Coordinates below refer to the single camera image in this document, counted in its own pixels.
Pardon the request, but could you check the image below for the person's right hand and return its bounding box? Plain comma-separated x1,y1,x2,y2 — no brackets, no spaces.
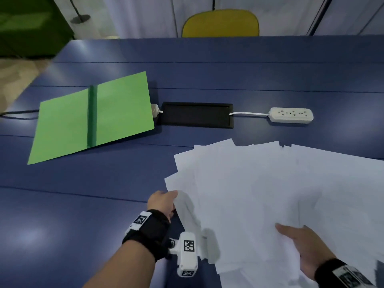
275,223,337,281

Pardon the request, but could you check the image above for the green sofa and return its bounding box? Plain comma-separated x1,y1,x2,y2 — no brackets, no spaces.
0,0,75,59

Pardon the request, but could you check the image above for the black right wrist strap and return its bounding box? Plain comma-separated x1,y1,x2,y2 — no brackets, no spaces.
314,258,376,288

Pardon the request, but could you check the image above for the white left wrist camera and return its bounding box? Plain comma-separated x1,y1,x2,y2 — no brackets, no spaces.
169,232,198,278

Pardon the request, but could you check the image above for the yellow chair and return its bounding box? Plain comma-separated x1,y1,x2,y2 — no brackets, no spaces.
182,8,260,38

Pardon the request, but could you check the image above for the thick black partition post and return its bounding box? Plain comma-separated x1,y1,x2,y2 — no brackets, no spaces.
307,0,335,36

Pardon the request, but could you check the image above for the white power strip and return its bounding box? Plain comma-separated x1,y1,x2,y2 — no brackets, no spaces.
268,107,314,124

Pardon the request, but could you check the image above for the pile of white papers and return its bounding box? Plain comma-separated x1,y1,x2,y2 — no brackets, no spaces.
164,138,384,288

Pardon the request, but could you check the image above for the green potted plant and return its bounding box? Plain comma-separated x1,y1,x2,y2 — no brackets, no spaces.
67,0,82,20

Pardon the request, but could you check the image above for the thick black cable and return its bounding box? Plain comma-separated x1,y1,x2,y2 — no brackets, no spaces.
0,109,40,120

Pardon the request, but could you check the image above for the black table cable hatch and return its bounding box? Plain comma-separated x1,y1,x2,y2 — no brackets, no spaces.
161,102,234,129

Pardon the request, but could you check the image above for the green folder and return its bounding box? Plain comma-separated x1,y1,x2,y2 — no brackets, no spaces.
27,71,155,165

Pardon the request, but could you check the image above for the person's left forearm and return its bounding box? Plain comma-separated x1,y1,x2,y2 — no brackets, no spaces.
82,240,156,288

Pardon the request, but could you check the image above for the white curtain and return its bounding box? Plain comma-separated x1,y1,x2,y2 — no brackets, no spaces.
102,0,384,38

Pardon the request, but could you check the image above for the person's left hand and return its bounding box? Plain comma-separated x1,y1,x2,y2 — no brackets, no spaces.
146,190,179,223

